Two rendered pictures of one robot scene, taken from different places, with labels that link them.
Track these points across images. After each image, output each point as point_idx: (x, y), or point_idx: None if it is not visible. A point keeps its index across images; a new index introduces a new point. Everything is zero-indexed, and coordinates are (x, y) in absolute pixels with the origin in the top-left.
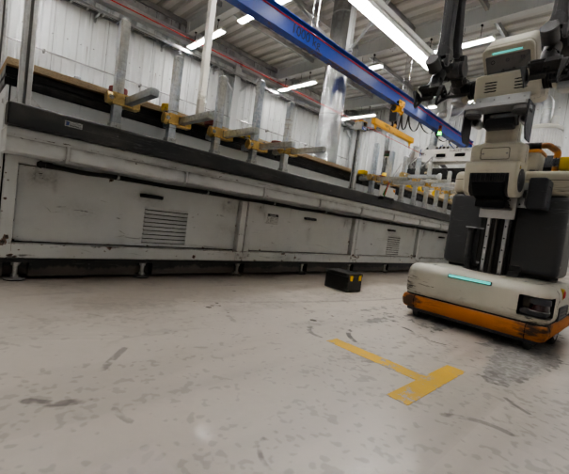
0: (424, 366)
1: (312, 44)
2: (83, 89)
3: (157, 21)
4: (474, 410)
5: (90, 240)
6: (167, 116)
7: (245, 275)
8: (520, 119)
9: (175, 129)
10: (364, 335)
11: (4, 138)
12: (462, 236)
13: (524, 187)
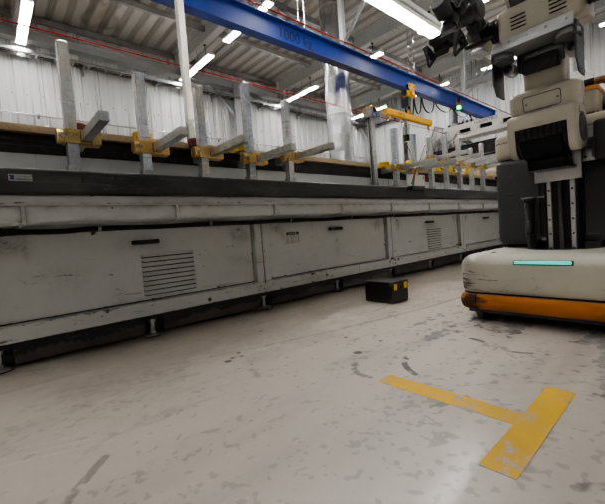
0: (517, 396)
1: (304, 45)
2: (34, 135)
3: (144, 61)
4: None
5: (83, 306)
6: (137, 144)
7: (275, 306)
8: (567, 50)
9: (151, 158)
10: (425, 361)
11: None
12: (517, 211)
13: (587, 134)
